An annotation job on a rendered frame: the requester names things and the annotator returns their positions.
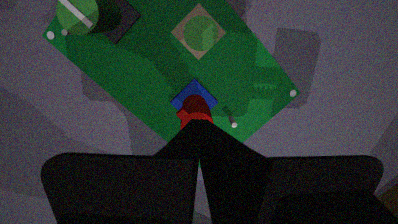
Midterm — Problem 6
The green circuit board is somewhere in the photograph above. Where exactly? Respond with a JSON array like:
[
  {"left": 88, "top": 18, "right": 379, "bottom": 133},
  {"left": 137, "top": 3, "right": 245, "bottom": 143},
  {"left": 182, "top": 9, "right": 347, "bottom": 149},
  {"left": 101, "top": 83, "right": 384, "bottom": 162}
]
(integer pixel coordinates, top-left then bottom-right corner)
[{"left": 42, "top": 0, "right": 300, "bottom": 143}]

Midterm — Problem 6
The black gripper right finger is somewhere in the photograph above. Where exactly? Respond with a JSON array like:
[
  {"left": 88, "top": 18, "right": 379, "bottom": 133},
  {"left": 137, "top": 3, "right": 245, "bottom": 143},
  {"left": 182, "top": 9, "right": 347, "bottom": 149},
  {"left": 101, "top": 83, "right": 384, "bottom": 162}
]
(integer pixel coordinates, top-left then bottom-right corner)
[{"left": 199, "top": 119, "right": 384, "bottom": 224}]

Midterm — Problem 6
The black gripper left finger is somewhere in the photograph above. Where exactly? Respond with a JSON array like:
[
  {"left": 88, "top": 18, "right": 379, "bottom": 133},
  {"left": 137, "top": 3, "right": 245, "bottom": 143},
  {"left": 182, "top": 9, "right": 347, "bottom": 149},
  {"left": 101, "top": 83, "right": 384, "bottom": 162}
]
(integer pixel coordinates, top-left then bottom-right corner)
[{"left": 41, "top": 119, "right": 201, "bottom": 224}]

